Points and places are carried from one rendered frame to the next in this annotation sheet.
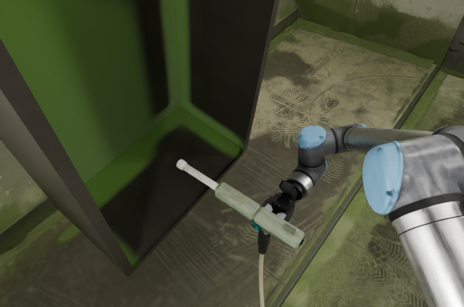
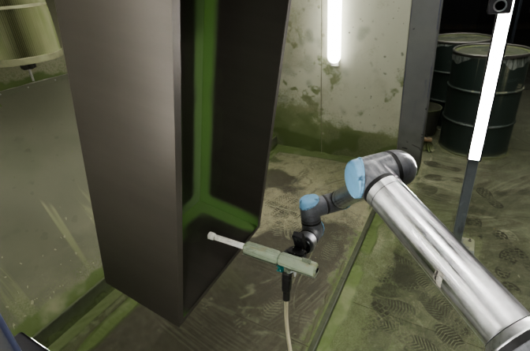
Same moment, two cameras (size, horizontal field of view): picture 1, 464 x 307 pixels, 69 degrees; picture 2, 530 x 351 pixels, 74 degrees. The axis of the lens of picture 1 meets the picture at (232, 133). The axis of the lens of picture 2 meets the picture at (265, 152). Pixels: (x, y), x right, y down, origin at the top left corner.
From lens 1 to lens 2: 0.55 m
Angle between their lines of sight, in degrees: 23
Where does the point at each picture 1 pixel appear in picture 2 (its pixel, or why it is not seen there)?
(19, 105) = (176, 125)
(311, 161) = (311, 221)
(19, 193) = (43, 303)
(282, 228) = (300, 262)
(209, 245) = (233, 327)
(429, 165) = (377, 162)
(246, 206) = (270, 252)
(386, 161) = (355, 163)
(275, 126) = (274, 225)
